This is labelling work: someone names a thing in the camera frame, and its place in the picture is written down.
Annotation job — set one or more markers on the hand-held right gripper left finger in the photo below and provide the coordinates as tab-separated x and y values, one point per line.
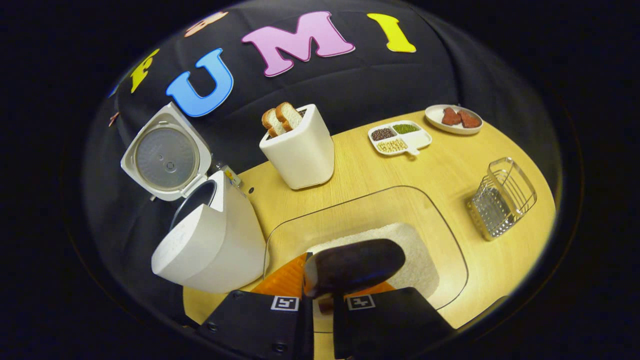
250	320

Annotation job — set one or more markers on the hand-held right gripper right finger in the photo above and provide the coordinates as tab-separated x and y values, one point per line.
390	320

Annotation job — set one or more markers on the brown wooden spoon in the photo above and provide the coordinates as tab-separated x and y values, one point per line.
350	267

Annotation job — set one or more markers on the white rice cooker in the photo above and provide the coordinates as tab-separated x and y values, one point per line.
215	250

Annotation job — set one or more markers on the small glass bottle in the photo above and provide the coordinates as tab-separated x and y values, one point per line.
231	176

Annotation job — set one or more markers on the white toaster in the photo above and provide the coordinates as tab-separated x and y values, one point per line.
305	155

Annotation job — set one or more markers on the white divided bean dish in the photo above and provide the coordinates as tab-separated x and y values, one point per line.
417	140

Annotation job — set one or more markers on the toasted bread slice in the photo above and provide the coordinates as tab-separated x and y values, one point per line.
271	122
289	116

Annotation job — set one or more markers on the white round plate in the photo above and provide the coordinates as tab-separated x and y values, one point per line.
434	116

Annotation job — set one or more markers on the red meat slice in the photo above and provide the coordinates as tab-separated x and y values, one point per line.
470	120
451	116

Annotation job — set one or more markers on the wooden clothes peg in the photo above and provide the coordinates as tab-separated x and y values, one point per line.
114	119

